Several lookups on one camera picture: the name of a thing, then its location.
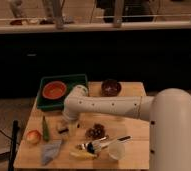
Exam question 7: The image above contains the white cup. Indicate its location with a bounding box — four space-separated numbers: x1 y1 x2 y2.
107 141 125 161

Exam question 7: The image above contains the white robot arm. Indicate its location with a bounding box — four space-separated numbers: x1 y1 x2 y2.
63 85 191 171

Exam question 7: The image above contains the red yellow apple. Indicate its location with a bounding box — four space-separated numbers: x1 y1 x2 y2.
26 130 41 145

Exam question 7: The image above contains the green cucumber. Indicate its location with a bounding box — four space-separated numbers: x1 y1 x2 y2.
42 116 50 142

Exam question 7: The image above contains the dark brown bowl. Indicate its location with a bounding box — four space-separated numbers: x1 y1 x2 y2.
101 79 121 97

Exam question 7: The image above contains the blue grey cloth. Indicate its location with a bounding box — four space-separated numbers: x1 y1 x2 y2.
41 140 62 166

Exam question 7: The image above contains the black handled knife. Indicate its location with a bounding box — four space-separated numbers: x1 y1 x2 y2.
100 136 132 148

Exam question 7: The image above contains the green plastic tray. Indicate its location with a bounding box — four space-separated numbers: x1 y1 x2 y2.
37 74 88 111

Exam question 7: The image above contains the silver fork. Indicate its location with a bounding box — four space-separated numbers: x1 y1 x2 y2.
76 135 109 151

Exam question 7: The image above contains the wooden black board eraser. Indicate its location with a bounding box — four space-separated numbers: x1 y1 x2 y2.
56 122 69 134

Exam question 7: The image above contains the yellow banana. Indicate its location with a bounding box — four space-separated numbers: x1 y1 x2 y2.
70 150 96 159

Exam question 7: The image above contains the dark grape bunch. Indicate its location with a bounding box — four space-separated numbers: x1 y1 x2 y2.
85 123 105 139

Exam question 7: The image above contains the orange bowl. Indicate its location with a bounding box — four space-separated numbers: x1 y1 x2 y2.
42 81 67 100

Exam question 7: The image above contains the black chair frame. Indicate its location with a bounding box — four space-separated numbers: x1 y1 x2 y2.
8 120 19 171

